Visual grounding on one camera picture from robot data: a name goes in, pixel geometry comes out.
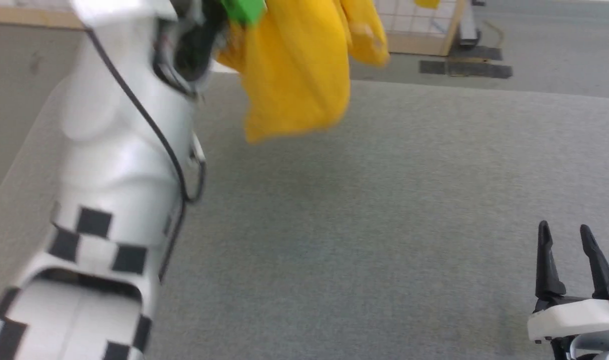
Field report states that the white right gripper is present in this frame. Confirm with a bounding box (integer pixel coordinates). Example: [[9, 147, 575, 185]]
[[527, 220, 609, 360]]

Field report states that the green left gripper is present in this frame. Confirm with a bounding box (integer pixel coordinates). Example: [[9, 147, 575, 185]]
[[219, 0, 266, 26]]

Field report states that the yellow garment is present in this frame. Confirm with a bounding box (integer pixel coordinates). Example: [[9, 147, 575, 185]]
[[213, 0, 391, 145]]

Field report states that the lemon print partition screen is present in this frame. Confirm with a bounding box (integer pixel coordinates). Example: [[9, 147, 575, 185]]
[[0, 0, 468, 57]]

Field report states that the grey partition stand foot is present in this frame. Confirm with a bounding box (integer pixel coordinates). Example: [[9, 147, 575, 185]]
[[456, 0, 484, 49]]

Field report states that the black floor mat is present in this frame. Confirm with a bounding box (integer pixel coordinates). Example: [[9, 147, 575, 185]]
[[418, 59, 514, 80]]

